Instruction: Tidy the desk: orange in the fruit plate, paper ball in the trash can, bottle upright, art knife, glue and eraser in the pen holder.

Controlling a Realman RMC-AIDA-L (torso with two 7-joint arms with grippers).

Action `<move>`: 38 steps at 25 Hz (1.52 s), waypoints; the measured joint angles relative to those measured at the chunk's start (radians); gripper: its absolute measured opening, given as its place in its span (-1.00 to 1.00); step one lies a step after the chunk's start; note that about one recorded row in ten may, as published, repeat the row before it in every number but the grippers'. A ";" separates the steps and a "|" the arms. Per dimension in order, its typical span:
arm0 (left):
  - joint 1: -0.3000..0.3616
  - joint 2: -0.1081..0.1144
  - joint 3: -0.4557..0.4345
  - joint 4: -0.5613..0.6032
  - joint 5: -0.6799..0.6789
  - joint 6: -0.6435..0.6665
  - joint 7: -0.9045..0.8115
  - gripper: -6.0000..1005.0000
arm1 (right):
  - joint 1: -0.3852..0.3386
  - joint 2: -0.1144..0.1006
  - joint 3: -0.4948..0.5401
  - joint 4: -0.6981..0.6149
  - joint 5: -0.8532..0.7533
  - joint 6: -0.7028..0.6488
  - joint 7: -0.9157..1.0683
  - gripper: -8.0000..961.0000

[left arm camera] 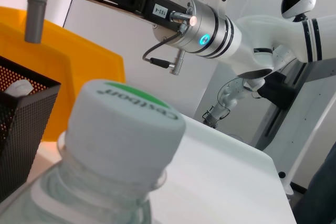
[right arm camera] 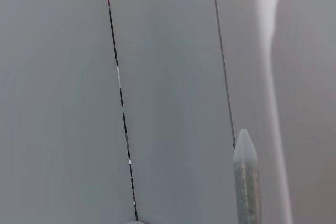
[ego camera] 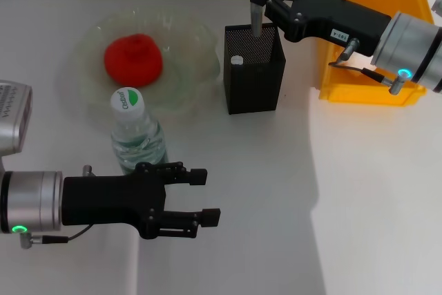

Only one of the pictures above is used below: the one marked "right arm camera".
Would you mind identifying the silver pen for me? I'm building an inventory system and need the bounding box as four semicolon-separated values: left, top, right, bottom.
232;128;263;224

